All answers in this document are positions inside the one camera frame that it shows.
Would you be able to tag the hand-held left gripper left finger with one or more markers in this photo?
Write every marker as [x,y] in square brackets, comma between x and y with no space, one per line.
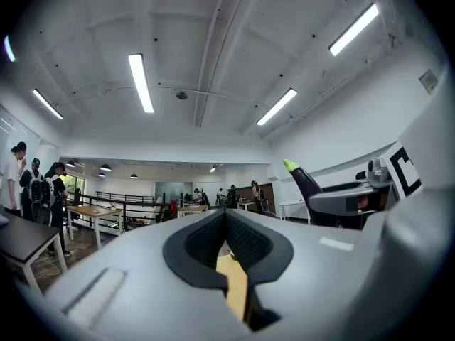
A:
[135,297]

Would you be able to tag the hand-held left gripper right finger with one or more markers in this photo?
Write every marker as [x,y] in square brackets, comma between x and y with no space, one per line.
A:
[337,290]

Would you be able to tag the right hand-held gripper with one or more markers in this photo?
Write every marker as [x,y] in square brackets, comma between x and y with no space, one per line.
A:
[426,147]

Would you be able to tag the purple eggplant with green stem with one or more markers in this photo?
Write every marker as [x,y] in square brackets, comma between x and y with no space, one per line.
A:
[304,182]

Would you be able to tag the brown wooden cabinet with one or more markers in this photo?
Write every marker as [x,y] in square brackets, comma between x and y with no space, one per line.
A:
[268,194]

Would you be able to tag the black metal railing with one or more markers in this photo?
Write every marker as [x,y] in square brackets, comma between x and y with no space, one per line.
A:
[124,204]

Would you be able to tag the wooden desk with white legs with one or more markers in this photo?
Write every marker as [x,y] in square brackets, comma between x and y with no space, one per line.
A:
[93,211]
[192,209]

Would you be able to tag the wooden table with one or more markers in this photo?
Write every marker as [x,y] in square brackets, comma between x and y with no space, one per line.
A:
[232,286]

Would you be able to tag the long ceiling light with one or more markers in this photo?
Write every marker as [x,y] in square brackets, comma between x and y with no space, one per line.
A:
[47,103]
[9,49]
[276,106]
[140,83]
[353,29]

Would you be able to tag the black desk with white legs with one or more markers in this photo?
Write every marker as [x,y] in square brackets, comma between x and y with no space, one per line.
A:
[21,236]

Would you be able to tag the grey wall panel box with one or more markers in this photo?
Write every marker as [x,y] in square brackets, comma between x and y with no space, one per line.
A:
[428,81]

